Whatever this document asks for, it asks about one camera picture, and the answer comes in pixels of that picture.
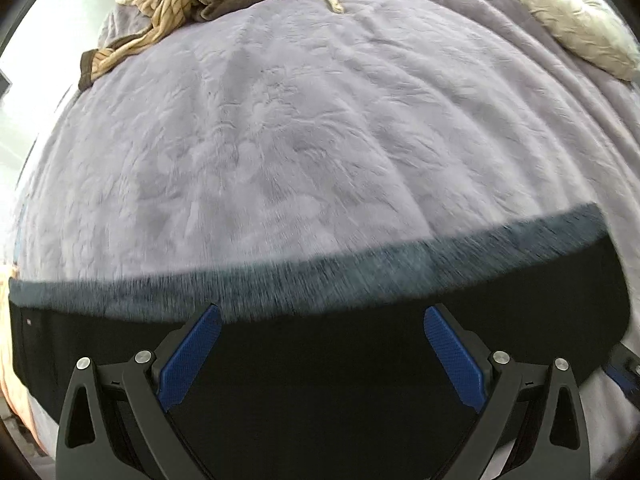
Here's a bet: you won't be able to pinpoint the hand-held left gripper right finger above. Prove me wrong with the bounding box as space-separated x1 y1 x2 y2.
423 304 592 480

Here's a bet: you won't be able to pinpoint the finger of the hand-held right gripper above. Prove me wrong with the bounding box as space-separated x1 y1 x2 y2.
602 339 640 397

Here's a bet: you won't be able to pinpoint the lilac fleece blanket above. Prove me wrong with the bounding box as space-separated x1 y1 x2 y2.
12 0 640 478

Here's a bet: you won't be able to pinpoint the black pants with grey waistband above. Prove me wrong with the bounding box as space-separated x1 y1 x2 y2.
8 203 630 480

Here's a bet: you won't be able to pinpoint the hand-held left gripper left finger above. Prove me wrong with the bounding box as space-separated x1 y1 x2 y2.
55 303 223 480

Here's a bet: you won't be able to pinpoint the cream textured pillow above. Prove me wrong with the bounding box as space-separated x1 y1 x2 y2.
498 0 638 81

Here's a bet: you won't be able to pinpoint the brown and beige striped garment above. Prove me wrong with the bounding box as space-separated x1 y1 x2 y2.
79 0 345 92

